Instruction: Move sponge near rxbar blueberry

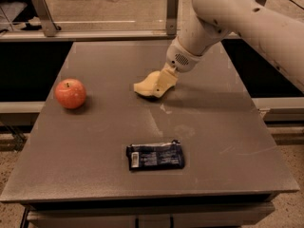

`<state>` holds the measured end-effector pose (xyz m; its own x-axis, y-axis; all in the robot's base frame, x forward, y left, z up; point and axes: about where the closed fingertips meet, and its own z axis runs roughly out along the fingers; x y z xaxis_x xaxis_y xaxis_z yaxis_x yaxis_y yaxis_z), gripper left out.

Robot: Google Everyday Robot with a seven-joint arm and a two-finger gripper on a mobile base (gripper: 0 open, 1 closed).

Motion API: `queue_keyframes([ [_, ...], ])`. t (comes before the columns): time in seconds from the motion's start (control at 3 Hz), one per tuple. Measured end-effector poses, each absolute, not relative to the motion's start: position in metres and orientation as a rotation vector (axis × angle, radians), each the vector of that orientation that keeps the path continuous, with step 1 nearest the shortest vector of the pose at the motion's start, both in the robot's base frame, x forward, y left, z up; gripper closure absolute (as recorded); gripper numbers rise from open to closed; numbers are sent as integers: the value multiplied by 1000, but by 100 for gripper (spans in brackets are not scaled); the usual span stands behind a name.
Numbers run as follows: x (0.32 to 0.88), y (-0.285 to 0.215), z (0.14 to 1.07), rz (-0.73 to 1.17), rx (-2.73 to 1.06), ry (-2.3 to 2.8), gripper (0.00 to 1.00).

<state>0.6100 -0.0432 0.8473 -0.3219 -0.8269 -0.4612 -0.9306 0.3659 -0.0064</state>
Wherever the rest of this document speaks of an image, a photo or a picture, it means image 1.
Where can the clear acrylic barrier panel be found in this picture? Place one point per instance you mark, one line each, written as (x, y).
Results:
(86, 15)

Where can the yellow sponge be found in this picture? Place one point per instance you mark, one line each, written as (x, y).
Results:
(149, 86)

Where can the dark blue rxbar wrapper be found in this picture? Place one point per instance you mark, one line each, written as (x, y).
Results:
(155, 156)

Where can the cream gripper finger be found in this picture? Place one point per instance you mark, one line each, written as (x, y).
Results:
(163, 80)

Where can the red apple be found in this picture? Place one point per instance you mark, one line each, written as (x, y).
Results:
(70, 93)

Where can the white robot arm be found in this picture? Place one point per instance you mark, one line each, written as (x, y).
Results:
(279, 39)

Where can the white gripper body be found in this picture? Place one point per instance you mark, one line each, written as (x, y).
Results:
(180, 58)

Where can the middle metal bracket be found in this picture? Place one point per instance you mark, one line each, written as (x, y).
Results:
(172, 8)

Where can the metal barrier rail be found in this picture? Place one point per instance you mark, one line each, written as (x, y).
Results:
(84, 36)

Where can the left metal bracket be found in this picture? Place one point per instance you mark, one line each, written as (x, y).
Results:
(48, 26)

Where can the grey under-table cabinet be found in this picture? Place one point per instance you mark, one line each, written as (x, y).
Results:
(187, 216)

